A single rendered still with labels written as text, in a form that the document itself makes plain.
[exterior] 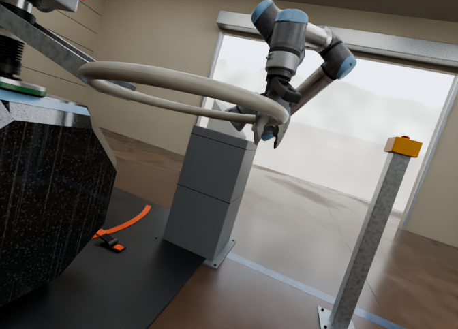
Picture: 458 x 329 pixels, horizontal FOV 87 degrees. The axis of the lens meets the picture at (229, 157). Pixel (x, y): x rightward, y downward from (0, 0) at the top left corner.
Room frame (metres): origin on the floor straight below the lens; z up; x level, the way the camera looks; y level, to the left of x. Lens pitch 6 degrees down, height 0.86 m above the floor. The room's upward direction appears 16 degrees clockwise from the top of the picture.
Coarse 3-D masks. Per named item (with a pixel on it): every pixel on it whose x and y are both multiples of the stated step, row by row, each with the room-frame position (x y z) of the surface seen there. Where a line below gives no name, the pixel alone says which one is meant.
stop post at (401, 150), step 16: (400, 144) 1.21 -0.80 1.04; (416, 144) 1.19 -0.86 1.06; (400, 160) 1.22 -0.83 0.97; (384, 176) 1.23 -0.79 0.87; (400, 176) 1.21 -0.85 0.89; (384, 192) 1.22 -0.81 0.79; (368, 208) 1.30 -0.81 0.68; (384, 208) 1.22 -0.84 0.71; (368, 224) 1.23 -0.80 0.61; (384, 224) 1.21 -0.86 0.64; (368, 240) 1.22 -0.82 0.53; (352, 256) 1.28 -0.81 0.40; (368, 256) 1.22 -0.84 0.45; (352, 272) 1.23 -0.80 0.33; (368, 272) 1.21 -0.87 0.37; (352, 288) 1.22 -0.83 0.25; (336, 304) 1.26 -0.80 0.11; (352, 304) 1.21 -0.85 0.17; (320, 320) 1.25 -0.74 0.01; (336, 320) 1.23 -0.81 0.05
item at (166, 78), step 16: (96, 64) 0.41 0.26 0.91; (112, 64) 0.39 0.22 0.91; (128, 64) 0.38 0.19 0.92; (96, 80) 0.54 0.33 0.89; (128, 80) 0.39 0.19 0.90; (144, 80) 0.38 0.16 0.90; (160, 80) 0.37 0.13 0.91; (176, 80) 0.37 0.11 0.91; (192, 80) 0.38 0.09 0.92; (208, 80) 0.38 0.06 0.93; (128, 96) 0.70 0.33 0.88; (144, 96) 0.75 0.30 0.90; (208, 96) 0.39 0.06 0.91; (224, 96) 0.39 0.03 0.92; (240, 96) 0.40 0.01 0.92; (256, 96) 0.42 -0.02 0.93; (192, 112) 0.83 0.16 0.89; (208, 112) 0.83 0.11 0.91; (224, 112) 0.82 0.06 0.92; (272, 112) 0.46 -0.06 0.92
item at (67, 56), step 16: (0, 0) 0.86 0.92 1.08; (0, 16) 0.70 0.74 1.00; (16, 16) 0.69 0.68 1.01; (16, 32) 0.68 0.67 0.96; (32, 32) 0.67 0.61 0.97; (48, 32) 0.80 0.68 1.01; (48, 48) 0.65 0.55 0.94; (64, 48) 0.64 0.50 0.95; (64, 64) 0.64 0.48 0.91; (80, 64) 0.63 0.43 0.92; (112, 80) 0.73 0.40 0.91
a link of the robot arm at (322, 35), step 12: (264, 0) 0.83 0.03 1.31; (252, 12) 0.85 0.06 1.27; (264, 12) 0.82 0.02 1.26; (276, 12) 0.81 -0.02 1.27; (264, 24) 0.82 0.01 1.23; (264, 36) 0.84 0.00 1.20; (312, 36) 1.07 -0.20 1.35; (324, 36) 1.17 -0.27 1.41; (336, 36) 1.23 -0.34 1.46; (312, 48) 1.26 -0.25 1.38; (324, 48) 1.23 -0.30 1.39
